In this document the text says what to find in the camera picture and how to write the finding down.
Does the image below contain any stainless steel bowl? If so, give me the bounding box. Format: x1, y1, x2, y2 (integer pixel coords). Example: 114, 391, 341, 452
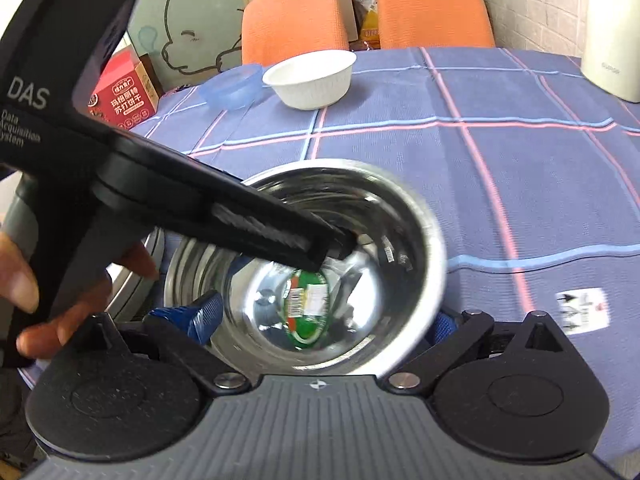
164, 159, 447, 380

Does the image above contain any blue translucent plastic bowl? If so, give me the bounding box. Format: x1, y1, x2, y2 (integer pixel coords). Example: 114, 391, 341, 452
198, 64, 264, 110

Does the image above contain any white paper bowl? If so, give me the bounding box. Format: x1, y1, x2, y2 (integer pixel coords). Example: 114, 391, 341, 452
262, 50, 357, 110

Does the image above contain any red cracker box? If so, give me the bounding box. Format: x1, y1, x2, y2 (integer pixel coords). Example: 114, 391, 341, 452
87, 47, 160, 130

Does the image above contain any white tablecloth label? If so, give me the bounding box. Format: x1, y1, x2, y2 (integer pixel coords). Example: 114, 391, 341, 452
555, 287, 610, 336

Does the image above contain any plaid blue tablecloth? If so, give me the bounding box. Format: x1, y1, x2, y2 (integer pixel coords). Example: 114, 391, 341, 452
137, 48, 639, 477

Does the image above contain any left orange chair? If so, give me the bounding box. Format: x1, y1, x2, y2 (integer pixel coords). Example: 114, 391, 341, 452
241, 0, 348, 67

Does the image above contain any orange chair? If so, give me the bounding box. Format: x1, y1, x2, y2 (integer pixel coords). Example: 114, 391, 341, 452
241, 0, 348, 67
378, 0, 496, 50

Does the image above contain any rabbit drawing board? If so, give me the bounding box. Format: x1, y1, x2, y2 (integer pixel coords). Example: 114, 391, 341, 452
128, 0, 244, 91

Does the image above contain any yellow snack bag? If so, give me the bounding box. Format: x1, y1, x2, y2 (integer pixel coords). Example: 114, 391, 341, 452
344, 0, 391, 51

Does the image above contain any right orange chair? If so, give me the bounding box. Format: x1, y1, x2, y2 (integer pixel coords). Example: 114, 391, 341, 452
378, 0, 496, 50

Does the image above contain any white thermos jug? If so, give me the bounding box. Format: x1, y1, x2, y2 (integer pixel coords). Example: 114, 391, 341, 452
580, 0, 639, 103

